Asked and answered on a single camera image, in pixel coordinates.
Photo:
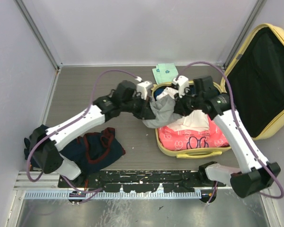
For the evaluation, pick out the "aluminium rail frame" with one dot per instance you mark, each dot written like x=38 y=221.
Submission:
x=53 y=186

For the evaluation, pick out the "pink patterned shirt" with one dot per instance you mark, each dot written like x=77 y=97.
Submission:
x=191 y=139

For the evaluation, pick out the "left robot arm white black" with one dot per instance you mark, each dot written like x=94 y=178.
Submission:
x=46 y=144

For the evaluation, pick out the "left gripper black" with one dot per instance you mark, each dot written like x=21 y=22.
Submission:
x=146 y=112

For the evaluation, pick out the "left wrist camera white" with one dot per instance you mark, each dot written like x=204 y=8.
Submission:
x=143 y=89

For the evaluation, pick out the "left aluminium corner post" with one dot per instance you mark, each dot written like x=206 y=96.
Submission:
x=31 y=16

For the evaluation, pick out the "navy garment red trim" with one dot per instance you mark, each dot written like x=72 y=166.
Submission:
x=94 y=150

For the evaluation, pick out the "right aluminium corner post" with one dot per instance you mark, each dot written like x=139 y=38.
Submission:
x=259 y=4

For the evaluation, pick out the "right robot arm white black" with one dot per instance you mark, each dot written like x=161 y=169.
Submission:
x=255 y=171

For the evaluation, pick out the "green tissue packet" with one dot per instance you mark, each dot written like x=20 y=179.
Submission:
x=164 y=72

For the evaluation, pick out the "aluminium corner post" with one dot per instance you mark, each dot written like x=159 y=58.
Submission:
x=259 y=4
x=31 y=16

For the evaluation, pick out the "blue shirt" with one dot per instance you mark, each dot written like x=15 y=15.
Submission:
x=158 y=91

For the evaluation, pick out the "white cloth garment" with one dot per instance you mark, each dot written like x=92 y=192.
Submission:
x=196 y=121

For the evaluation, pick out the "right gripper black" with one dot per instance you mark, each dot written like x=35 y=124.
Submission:
x=180 y=108

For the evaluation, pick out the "black mounting base plate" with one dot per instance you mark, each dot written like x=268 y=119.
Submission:
x=144 y=181

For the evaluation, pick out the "grey shirt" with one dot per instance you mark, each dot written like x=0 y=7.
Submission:
x=163 y=110

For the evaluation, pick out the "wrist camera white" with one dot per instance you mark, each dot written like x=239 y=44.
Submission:
x=143 y=89
x=180 y=83

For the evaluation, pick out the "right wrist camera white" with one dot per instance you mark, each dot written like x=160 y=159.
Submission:
x=180 y=83

